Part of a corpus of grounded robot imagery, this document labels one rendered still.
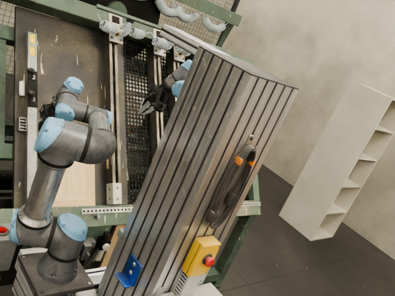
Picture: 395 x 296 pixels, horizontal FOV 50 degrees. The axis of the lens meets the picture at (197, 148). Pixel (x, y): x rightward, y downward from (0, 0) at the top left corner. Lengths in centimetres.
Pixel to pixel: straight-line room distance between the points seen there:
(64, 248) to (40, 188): 28
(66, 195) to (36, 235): 87
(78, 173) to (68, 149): 117
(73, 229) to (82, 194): 91
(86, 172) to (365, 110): 381
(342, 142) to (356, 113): 40
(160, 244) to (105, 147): 37
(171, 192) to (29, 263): 66
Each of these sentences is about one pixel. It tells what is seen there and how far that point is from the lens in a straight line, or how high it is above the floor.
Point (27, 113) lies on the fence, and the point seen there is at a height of 130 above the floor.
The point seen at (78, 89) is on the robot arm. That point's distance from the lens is 176.
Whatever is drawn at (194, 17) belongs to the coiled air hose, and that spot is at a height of 204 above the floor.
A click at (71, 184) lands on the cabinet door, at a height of 99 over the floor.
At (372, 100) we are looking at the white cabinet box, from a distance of 547.
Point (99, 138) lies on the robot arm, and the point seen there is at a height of 166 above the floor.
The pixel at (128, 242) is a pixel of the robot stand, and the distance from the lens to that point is 156.
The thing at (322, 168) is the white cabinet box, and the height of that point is 90.
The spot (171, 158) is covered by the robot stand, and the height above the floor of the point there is 166.
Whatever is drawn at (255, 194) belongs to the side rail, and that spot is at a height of 95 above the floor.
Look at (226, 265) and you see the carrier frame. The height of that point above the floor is 27.
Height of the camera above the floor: 214
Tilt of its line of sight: 17 degrees down
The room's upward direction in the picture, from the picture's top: 24 degrees clockwise
